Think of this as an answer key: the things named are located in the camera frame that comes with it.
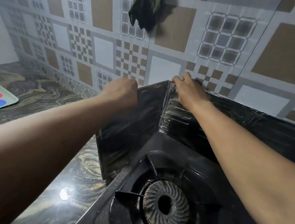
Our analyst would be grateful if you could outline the person's right hand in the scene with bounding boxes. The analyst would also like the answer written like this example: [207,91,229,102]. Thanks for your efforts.
[169,70,214,110]

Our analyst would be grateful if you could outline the person's left hand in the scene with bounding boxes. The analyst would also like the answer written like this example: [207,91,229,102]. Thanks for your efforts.
[101,75,141,112]

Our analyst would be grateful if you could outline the black foil stove splash guard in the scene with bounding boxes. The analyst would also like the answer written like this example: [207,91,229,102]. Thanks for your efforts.
[91,73,295,203]

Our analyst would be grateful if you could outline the person's right forearm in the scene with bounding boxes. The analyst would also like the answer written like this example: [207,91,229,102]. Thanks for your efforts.
[174,96,295,224]

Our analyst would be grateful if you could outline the person's left forearm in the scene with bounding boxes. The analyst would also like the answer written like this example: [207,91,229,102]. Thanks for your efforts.
[0,81,129,224]

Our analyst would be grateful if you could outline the dark hanging cloth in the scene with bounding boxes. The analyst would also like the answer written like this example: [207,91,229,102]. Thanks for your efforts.
[124,0,166,33]

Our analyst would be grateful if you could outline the black gas stove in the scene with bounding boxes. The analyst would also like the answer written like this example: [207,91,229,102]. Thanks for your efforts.
[71,125,295,224]

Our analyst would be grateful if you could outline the black pan support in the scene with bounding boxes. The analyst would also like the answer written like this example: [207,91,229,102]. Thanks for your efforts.
[108,150,228,224]

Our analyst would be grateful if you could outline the round metal burner head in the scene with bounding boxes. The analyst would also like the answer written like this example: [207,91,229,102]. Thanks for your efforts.
[140,178,195,224]

